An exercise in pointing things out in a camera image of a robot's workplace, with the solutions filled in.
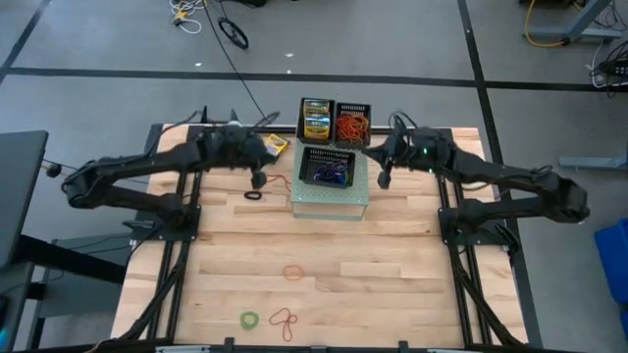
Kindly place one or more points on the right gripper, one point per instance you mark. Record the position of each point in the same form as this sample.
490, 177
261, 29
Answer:
417, 149

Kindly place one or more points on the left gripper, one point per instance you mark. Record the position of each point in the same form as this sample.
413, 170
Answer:
240, 149

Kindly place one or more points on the red rubber band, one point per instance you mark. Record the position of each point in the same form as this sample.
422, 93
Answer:
350, 121
354, 139
343, 137
289, 185
341, 131
285, 323
343, 125

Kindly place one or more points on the black slotted plastic basket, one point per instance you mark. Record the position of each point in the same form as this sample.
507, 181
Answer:
306, 166
353, 107
300, 122

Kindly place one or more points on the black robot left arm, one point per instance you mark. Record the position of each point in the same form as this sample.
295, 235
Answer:
137, 164

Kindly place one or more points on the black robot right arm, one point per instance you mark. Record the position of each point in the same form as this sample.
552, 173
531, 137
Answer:
515, 179

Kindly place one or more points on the dark grey desk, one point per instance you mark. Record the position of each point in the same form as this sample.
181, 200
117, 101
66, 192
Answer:
19, 186

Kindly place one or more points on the black spiral coil band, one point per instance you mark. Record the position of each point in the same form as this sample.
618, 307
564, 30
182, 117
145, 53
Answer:
245, 195

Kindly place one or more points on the sage green perforated metal shelf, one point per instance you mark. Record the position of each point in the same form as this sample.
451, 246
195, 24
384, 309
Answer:
329, 196

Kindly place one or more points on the grey metal floor bar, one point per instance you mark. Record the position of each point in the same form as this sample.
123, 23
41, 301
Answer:
593, 163

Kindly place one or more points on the black round knob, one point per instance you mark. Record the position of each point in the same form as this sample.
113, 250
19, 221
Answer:
53, 170

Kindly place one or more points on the grey metal table leg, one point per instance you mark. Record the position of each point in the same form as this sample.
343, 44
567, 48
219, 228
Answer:
589, 33

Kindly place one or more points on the blue plastic bin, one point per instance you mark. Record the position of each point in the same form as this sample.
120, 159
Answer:
613, 260

